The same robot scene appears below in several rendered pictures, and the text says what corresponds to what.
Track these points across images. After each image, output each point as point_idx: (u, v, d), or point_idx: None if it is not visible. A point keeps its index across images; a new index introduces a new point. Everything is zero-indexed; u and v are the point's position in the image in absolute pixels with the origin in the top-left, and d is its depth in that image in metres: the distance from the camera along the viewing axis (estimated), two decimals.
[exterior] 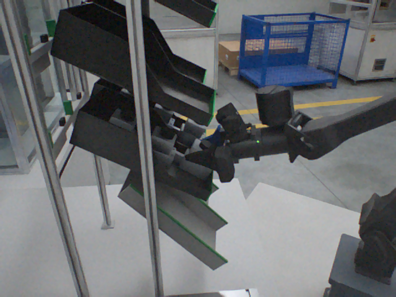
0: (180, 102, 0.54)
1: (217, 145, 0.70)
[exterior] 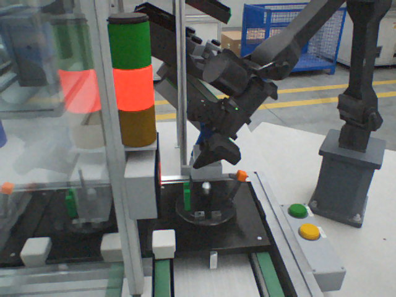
0: (207, 4, 0.73)
1: (211, 136, 0.69)
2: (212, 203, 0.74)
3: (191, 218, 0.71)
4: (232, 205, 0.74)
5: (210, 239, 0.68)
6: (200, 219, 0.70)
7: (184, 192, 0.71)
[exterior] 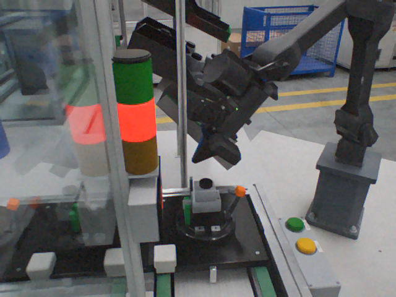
0: (207, 23, 0.75)
1: None
2: (211, 218, 0.76)
3: (191, 232, 0.73)
4: (231, 219, 0.76)
5: (209, 253, 0.70)
6: (200, 234, 0.72)
7: (185, 208, 0.73)
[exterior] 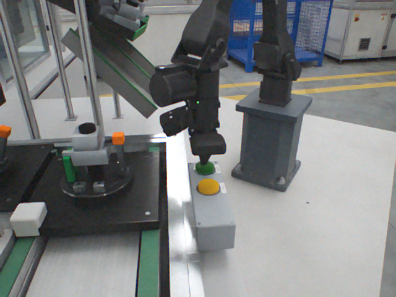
0: None
1: None
2: (103, 174, 0.62)
3: (70, 190, 0.59)
4: (125, 176, 0.62)
5: (87, 215, 0.56)
6: (79, 191, 0.58)
7: (63, 159, 0.59)
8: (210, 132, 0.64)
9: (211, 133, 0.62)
